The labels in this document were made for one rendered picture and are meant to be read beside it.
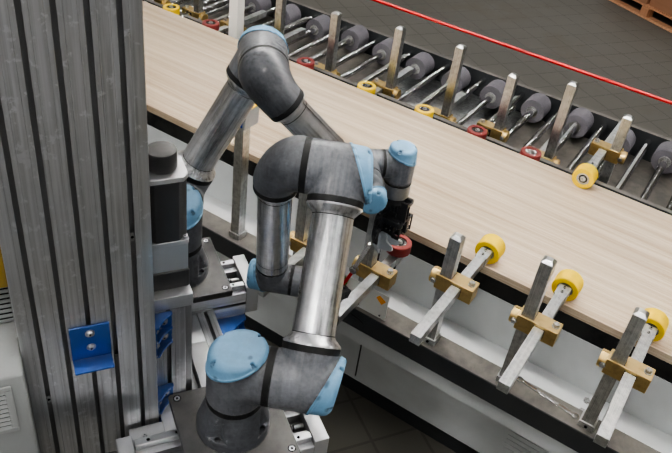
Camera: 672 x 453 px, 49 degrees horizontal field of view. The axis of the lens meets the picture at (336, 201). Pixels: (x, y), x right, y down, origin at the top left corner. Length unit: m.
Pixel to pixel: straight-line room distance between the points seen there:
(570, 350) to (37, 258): 1.61
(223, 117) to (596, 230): 1.39
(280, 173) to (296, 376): 0.39
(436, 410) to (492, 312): 0.56
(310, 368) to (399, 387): 1.45
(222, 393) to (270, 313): 1.60
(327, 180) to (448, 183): 1.25
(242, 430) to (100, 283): 0.40
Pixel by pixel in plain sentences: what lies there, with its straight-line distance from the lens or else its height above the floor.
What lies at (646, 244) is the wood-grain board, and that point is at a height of 0.90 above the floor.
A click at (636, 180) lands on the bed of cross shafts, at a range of 3.40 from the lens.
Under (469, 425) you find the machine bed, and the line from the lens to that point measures 2.80.
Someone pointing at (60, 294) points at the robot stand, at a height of 1.35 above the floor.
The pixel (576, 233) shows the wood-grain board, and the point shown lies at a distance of 2.60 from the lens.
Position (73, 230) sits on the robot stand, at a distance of 1.34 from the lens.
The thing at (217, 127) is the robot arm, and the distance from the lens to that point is 1.81.
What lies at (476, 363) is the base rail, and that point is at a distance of 2.31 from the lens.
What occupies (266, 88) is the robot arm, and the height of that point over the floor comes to 1.58.
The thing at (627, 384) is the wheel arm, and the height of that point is 0.96.
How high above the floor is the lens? 2.34
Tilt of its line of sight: 36 degrees down
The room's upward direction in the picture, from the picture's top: 8 degrees clockwise
